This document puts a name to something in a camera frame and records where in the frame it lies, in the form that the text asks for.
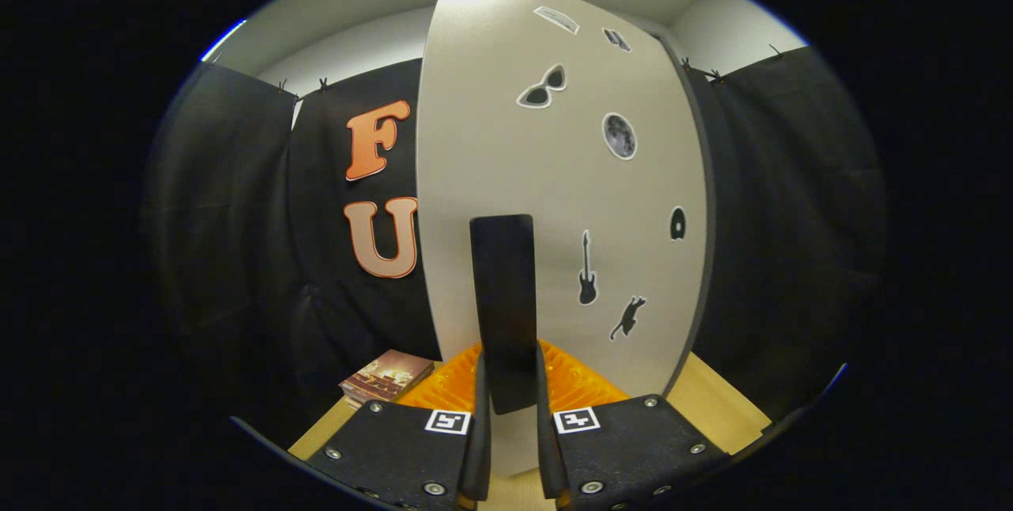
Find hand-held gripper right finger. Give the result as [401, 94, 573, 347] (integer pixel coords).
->
[534, 339, 729, 511]

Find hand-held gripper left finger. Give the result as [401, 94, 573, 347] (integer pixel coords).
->
[305, 341, 493, 511]

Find white shoe cabinet door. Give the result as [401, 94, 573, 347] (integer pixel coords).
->
[415, 0, 709, 476]

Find brown cover book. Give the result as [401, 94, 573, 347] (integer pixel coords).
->
[339, 350, 435, 405]

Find black backdrop cloth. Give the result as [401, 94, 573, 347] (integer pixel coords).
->
[142, 44, 887, 433]

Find row of black cloth clips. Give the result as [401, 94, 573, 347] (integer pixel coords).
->
[275, 43, 786, 94]

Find ceiling light panel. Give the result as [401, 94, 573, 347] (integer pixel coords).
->
[199, 18, 248, 62]

